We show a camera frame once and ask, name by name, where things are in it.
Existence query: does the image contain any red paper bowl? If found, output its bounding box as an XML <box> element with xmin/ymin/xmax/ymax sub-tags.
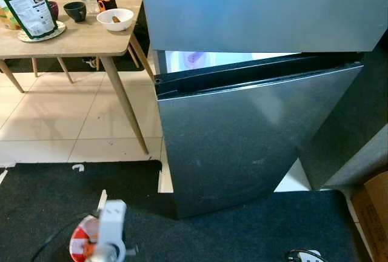
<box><xmin>69</xmin><ymin>217</ymin><xmax>101</xmax><ymax>262</ymax></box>

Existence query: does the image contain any silver fridge body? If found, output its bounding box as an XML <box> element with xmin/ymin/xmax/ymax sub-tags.
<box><xmin>155</xmin><ymin>29</ymin><xmax>388</xmax><ymax>193</ymax></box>

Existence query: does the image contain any silver fridge upper door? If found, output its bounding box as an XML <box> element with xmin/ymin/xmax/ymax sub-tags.
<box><xmin>138</xmin><ymin>0</ymin><xmax>388</xmax><ymax>53</ymax></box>

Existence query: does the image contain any grey kitchen cabinet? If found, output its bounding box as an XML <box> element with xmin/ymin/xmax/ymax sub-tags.
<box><xmin>321</xmin><ymin>123</ymin><xmax>388</xmax><ymax>191</ymax></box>

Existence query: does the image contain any brown cardboard box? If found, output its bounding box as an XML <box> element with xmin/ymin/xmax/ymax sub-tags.
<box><xmin>350</xmin><ymin>171</ymin><xmax>388</xmax><ymax>262</ymax></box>

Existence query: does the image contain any white ceramic bowl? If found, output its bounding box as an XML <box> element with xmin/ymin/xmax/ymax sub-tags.
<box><xmin>96</xmin><ymin>8</ymin><xmax>135</xmax><ymax>32</ymax></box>

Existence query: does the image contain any white tape strip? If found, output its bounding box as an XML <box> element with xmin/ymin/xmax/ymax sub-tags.
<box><xmin>96</xmin><ymin>189</ymin><xmax>109</xmax><ymax>209</ymax></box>

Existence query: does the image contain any orange black device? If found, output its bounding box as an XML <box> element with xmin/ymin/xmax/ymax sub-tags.
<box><xmin>95</xmin><ymin>0</ymin><xmax>118</xmax><ymax>12</ymax></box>

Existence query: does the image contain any light wooden dining table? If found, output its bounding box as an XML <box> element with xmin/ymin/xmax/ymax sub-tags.
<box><xmin>0</xmin><ymin>0</ymin><xmax>155</xmax><ymax>155</ymax></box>

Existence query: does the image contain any dark green cup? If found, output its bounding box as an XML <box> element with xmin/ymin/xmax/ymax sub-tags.
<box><xmin>63</xmin><ymin>1</ymin><xmax>87</xmax><ymax>22</ymax></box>

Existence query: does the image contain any floral plate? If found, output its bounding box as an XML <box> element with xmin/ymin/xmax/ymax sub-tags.
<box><xmin>17</xmin><ymin>21</ymin><xmax>66</xmax><ymax>43</ymax></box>

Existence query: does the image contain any maroon cup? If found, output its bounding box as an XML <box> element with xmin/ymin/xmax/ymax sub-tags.
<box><xmin>47</xmin><ymin>1</ymin><xmax>60</xmax><ymax>21</ymax></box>

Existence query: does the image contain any green snack bag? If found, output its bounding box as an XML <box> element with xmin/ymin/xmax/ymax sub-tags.
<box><xmin>2</xmin><ymin>0</ymin><xmax>59</xmax><ymax>39</ymax></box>

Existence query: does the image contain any yellow juice carton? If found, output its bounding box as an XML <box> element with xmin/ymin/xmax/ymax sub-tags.
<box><xmin>0</xmin><ymin>0</ymin><xmax>20</xmax><ymax>30</ymax></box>

